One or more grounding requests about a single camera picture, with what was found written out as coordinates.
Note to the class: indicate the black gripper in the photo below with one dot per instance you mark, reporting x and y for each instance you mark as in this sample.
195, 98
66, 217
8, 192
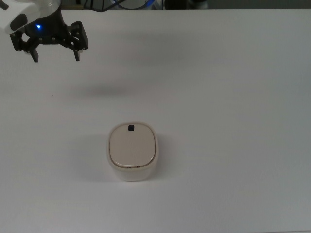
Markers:
54, 26

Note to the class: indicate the small white trash can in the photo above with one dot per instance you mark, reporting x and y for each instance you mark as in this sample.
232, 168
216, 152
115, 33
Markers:
132, 150

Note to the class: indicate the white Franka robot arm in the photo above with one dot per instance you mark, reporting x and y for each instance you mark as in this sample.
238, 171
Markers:
23, 6

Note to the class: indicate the black trash can button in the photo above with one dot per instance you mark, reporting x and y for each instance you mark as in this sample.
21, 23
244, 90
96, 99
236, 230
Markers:
131, 127

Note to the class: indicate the dark background panel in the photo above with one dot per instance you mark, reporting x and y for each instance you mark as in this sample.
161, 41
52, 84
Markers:
230, 4

